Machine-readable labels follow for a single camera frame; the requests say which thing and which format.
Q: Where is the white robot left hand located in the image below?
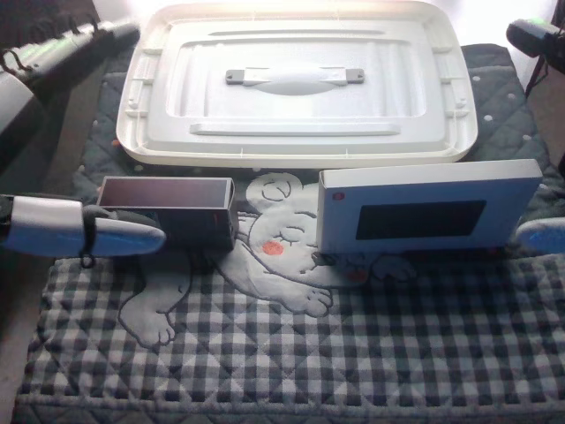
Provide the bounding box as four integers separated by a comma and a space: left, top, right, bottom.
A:
8, 196, 168, 260

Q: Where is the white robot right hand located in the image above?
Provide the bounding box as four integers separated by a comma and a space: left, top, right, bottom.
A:
515, 219, 565, 256

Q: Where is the white plastic lid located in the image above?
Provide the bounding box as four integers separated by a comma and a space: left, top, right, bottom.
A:
114, 0, 481, 170

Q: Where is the dark rectangular box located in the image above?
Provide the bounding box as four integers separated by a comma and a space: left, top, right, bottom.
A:
95, 175, 240, 254

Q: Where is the grey checked bear quilt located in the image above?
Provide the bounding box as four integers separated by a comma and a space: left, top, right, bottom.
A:
15, 42, 565, 424

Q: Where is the white box with dark window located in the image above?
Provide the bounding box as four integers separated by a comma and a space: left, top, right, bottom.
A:
316, 158, 545, 257

